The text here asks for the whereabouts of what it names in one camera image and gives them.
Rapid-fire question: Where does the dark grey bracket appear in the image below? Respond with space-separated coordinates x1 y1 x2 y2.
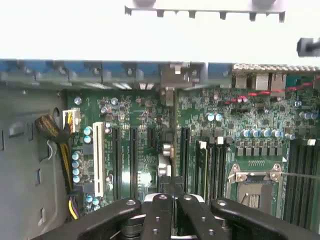
296 36 320 58

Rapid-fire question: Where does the open PC case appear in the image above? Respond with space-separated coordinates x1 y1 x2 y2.
0 58 320 240

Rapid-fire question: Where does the red twisted wire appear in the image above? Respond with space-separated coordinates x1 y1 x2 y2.
224 74 320 105

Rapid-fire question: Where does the white expansion slot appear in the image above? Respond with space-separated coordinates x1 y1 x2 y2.
92 121 106 199

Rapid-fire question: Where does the grey parts rack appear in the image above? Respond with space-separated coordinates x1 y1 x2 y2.
124 0 286 24

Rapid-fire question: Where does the yellow black wire bundle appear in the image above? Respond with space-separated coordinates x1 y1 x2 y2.
34 113 81 221

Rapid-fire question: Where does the white power connector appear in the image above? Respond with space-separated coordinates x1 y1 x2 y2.
62 107 81 134

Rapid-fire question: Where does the blue card retainer strip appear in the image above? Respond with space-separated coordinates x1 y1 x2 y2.
0 59 233 87

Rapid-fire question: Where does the CPU socket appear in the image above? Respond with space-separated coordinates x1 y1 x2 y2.
226 162 285 216

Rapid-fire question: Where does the silver rear port block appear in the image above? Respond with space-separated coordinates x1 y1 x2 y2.
269 72 288 91
232 72 248 89
254 73 270 91

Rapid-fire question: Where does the short black expansion slot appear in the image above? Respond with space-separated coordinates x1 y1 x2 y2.
146 126 158 149

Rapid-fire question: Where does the thin locking lever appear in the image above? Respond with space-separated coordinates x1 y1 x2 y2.
279 172 320 180

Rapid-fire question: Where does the black RAM slot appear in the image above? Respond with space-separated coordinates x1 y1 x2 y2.
216 136 226 201
209 143 218 201

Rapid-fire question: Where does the black RAM stick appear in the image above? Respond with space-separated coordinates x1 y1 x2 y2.
198 140 210 201

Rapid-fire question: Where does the green motherboard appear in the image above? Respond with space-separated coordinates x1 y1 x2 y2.
65 86 320 227

